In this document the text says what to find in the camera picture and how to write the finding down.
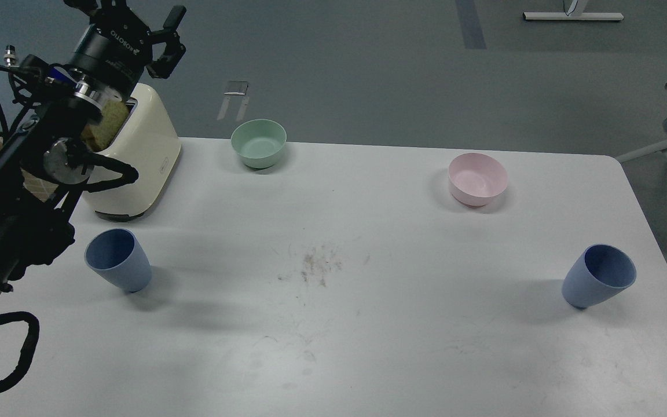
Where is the blue cup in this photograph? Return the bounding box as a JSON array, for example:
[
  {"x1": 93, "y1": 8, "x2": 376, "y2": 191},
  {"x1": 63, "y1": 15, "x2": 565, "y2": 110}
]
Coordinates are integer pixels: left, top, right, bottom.
[
  {"x1": 84, "y1": 229, "x2": 153, "y2": 292},
  {"x1": 561, "y1": 244, "x2": 637, "y2": 309}
]

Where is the mint green bowl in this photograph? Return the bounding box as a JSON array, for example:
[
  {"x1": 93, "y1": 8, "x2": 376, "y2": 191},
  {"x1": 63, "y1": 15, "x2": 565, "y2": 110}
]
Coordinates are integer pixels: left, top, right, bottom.
[{"x1": 230, "y1": 119, "x2": 288, "y2": 169}]

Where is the pink bowl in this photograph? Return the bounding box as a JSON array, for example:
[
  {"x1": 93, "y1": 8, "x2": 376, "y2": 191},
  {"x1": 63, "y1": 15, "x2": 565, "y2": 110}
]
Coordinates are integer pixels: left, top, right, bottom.
[{"x1": 448, "y1": 152, "x2": 508, "y2": 207}]

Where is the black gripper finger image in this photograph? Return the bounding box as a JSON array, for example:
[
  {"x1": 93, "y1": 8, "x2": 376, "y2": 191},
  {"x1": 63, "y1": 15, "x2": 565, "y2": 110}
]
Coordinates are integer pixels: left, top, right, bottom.
[
  {"x1": 146, "y1": 6, "x2": 187, "y2": 79},
  {"x1": 64, "y1": 0, "x2": 114, "y2": 13}
]

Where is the black cable loop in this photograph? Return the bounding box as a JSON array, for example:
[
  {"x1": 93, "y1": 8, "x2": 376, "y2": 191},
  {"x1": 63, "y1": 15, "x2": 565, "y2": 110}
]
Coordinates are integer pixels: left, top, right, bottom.
[{"x1": 0, "y1": 311, "x2": 41, "y2": 417}]

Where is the cream white toaster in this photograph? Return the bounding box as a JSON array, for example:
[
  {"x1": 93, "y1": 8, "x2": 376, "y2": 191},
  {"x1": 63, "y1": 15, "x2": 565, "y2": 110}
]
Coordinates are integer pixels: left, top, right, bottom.
[{"x1": 82, "y1": 83, "x2": 182, "y2": 221}]

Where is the toasted bread slice front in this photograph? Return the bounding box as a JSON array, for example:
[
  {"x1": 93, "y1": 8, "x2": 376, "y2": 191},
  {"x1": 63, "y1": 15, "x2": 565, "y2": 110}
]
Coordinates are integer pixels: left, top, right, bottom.
[{"x1": 80, "y1": 101, "x2": 130, "y2": 152}]

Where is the black Robotiq gripper body image left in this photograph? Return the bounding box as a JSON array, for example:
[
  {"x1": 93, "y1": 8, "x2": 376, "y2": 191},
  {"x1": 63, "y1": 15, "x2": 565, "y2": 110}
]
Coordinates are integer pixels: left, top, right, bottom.
[{"x1": 67, "y1": 7, "x2": 163, "y2": 89}]

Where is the white stand base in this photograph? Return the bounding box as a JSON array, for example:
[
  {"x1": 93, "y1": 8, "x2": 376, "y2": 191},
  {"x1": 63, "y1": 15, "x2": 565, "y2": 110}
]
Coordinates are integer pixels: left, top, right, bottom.
[{"x1": 522, "y1": 12, "x2": 625, "y2": 22}]

